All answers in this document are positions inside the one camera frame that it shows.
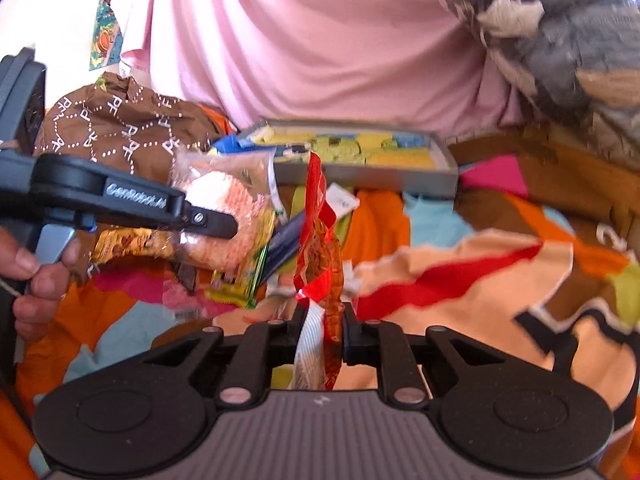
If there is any clear rice cracker pack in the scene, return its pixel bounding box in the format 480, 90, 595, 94
171, 148, 278, 283

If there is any red snack packet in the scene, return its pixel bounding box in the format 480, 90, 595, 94
291, 153, 344, 390

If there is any left hand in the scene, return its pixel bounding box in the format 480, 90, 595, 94
1, 229, 80, 341

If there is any dark blue snack stick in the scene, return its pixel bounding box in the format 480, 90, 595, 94
248, 212, 305, 307

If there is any gold jerky snack packet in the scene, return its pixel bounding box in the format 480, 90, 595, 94
91, 228, 175, 264

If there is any brown patterned fabric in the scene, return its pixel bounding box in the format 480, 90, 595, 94
34, 72, 233, 184

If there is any pink hanging sheet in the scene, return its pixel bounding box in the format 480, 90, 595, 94
112, 0, 522, 136

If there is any grey cartoon tray box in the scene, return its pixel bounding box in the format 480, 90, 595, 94
213, 119, 459, 200

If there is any plastic bag of clothes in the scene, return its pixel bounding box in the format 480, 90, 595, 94
445, 0, 639, 167

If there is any colourful wall poster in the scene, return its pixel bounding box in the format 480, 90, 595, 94
89, 0, 122, 70

